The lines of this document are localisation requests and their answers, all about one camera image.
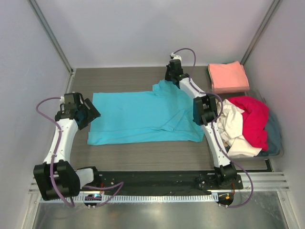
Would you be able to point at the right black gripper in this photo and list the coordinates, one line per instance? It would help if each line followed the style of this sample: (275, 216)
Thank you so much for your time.
(167, 69)

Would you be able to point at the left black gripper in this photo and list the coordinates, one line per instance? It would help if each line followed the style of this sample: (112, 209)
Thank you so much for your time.
(92, 113)

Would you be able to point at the turquoise t shirt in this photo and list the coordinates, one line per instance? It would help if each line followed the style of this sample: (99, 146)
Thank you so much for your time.
(163, 114)

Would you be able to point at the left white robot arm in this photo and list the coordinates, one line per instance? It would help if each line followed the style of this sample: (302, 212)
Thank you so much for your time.
(55, 177)

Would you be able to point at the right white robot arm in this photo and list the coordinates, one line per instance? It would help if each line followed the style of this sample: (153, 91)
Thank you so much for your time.
(205, 115)

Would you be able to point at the folded pink t shirt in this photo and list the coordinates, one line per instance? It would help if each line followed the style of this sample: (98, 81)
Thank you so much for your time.
(228, 77)

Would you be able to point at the cream t shirt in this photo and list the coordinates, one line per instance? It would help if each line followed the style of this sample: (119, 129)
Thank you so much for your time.
(230, 127)

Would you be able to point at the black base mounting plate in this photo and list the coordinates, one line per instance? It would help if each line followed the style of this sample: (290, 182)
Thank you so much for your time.
(167, 183)

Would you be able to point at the clear plastic bin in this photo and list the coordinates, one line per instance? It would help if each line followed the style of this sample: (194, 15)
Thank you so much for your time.
(255, 94)

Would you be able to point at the red t shirt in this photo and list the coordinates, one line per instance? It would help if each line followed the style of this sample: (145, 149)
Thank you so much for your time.
(255, 118)

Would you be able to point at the teal grey t shirt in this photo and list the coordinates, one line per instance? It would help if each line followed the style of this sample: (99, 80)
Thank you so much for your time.
(274, 140)

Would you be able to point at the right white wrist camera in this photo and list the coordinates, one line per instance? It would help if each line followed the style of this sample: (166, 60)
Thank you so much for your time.
(174, 56)

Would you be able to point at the left aluminium frame post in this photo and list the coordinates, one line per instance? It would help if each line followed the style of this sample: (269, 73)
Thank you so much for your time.
(38, 12)

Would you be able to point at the aluminium frame post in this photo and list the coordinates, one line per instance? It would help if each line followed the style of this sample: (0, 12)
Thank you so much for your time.
(38, 12)
(273, 8)

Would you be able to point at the right aluminium frame post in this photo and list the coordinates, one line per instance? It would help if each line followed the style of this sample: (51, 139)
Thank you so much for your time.
(273, 8)

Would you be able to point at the slotted grey cable duct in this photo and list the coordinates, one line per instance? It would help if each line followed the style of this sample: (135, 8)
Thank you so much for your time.
(146, 199)

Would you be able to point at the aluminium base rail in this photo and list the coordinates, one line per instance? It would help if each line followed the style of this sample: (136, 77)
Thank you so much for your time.
(262, 181)

